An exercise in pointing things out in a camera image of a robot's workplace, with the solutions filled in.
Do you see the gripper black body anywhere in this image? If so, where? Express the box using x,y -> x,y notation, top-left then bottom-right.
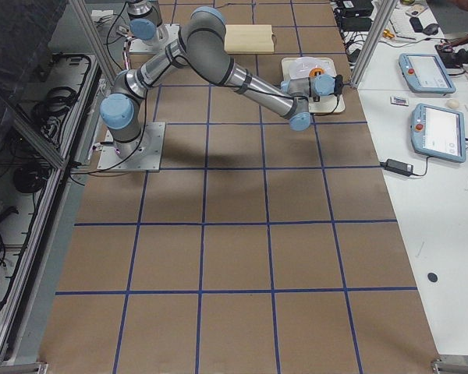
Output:
333,75 -> 344,96

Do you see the orange fruit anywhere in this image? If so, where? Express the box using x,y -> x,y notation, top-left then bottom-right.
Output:
309,67 -> 325,77

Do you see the white round plate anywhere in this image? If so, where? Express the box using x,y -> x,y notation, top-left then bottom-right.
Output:
289,57 -> 328,79

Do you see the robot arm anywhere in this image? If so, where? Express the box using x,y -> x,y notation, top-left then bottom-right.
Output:
100,6 -> 343,160
126,0 -> 169,48

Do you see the cream bear tray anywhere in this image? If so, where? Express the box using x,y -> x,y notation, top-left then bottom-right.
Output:
281,58 -> 345,115

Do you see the small printed card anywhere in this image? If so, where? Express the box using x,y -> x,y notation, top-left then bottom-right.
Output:
390,96 -> 410,107

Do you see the black flat power brick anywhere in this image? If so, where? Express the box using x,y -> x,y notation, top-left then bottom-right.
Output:
340,17 -> 372,32

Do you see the gold cylinder tool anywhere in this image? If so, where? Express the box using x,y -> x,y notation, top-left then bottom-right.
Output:
382,29 -> 395,40

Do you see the far teach pendant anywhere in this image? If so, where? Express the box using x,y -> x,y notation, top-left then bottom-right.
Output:
398,53 -> 456,94

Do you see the teach pendant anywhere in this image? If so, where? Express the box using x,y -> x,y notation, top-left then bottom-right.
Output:
410,104 -> 466,164
398,53 -> 456,94

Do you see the white keyboard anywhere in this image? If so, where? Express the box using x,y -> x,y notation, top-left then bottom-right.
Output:
390,9 -> 415,37

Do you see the black power adapter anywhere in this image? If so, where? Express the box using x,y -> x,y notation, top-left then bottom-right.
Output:
380,159 -> 413,177

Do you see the black computer mouse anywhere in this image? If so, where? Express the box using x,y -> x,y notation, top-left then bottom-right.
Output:
422,23 -> 439,36

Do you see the bamboo cutting board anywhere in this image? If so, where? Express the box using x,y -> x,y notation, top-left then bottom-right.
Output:
224,24 -> 275,55

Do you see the near teach pendant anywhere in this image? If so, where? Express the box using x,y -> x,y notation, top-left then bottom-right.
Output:
410,104 -> 466,164

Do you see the small white ball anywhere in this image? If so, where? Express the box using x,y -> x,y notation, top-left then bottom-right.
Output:
446,99 -> 460,110

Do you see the aluminium frame post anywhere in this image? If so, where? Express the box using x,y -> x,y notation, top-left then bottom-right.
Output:
350,0 -> 397,88

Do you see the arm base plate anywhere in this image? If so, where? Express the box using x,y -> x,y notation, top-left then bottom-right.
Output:
129,24 -> 180,55
97,122 -> 166,172

